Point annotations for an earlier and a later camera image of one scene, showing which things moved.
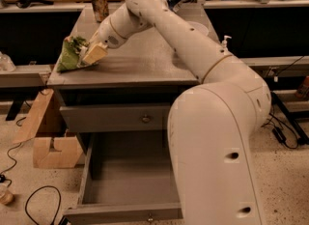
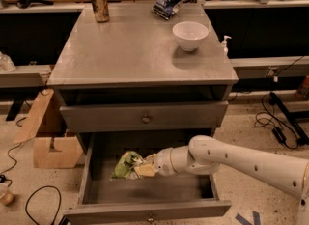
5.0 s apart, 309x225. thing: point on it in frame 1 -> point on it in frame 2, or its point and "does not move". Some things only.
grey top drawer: x=117 y=118 does not move
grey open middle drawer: x=127 y=178 does not move
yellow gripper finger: x=95 y=55 -> x=146 y=170
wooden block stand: x=59 y=152 does not move
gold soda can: x=99 y=5 does not move
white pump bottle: x=224 y=42 does not move
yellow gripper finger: x=82 y=53 -> x=150 y=158
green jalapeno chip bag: x=73 y=47 -> x=124 y=164
